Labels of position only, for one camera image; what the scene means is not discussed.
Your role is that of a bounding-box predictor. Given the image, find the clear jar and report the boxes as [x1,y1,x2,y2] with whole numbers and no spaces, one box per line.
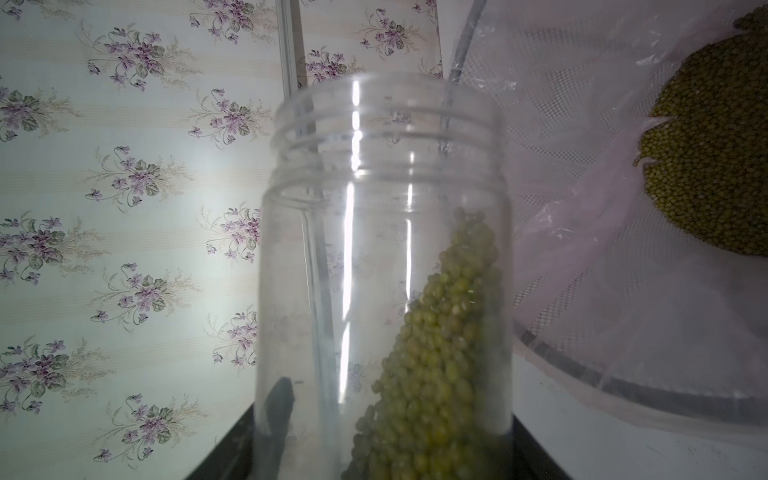
[251,74,513,479]

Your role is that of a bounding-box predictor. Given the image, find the mung beans in bin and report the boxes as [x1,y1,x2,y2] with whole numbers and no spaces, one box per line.
[639,5,767,257]

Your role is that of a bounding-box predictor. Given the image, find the mesh bin with plastic bag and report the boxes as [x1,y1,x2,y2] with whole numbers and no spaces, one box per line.
[450,1,767,450]

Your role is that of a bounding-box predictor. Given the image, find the aluminium frame post left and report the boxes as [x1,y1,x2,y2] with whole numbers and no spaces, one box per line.
[275,0,309,100]

